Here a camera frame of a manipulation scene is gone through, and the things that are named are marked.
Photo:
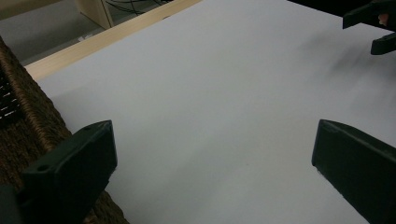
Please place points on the brown wicker basket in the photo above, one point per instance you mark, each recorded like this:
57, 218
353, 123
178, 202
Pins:
28, 130

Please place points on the small white floor scrap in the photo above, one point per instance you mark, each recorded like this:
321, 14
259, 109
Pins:
84, 39

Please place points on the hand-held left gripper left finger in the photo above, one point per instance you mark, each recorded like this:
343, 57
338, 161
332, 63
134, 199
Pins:
68, 174

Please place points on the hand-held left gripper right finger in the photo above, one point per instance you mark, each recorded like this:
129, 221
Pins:
358, 168

